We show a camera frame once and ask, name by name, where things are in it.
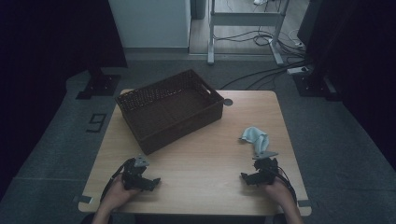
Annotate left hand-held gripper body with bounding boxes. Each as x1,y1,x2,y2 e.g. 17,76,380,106
121,155,150,191

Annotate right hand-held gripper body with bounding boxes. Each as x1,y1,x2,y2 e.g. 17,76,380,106
251,150,280,187

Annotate brown woven basket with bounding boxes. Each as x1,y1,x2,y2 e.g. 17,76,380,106
114,68,225,156

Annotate person's right hand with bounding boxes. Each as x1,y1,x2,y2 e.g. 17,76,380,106
264,178,295,208

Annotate person's left hand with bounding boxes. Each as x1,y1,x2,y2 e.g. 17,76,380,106
104,175,141,213

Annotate black stand base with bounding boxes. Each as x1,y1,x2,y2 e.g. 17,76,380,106
75,66,121,101
292,72,342,102

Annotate white power strip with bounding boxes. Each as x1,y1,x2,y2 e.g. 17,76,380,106
286,65,310,76

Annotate dark curtain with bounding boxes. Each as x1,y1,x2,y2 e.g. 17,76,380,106
297,0,396,172
0,0,128,194

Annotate white cabinet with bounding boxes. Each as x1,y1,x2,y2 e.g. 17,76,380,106
107,0,191,49

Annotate black floor cables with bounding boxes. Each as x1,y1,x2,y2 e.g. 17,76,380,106
214,29,313,91

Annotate white metal desk frame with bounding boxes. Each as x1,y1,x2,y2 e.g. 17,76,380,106
206,0,291,66

